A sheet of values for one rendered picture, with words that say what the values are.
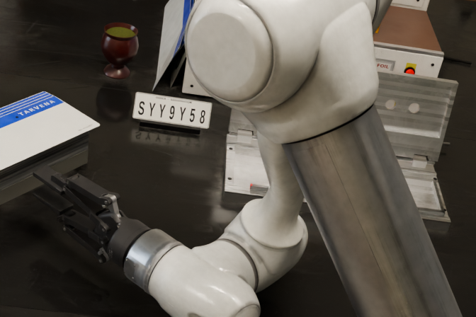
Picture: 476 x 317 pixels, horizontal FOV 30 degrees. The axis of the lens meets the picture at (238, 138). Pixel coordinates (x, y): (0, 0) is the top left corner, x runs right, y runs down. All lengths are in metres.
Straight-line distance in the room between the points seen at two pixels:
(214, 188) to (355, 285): 0.85
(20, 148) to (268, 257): 0.50
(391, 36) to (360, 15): 1.15
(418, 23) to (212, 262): 0.98
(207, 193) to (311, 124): 0.89
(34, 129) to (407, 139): 0.75
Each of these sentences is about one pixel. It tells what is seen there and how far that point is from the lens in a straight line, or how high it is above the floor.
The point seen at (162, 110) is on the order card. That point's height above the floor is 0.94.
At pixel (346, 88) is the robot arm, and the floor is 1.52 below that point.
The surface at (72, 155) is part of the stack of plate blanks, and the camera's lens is 1.70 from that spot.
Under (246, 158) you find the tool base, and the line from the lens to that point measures 1.78.
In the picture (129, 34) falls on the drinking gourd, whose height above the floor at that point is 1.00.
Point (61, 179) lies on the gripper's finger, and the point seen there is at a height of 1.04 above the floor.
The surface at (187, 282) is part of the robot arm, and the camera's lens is 1.29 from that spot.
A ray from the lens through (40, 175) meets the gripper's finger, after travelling 1.49.
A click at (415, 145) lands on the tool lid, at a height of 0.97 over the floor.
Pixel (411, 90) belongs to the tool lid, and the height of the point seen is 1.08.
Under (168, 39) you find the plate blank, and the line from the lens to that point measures 2.14.
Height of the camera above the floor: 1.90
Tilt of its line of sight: 32 degrees down
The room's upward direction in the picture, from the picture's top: 11 degrees clockwise
